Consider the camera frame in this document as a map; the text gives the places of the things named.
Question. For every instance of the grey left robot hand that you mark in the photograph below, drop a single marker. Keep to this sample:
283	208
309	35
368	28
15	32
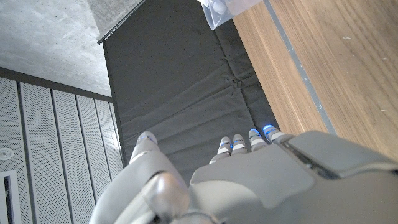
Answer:
264	186

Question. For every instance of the clear plastic measuring cup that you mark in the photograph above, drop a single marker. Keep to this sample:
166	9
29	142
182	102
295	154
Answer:
217	18

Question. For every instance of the wooden table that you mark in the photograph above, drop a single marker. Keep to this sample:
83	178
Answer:
298	65

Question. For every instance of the black curtain backdrop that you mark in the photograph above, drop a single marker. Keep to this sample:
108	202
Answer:
174	77

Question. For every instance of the round white ceiling sensor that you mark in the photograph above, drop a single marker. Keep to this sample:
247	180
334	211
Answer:
6	154

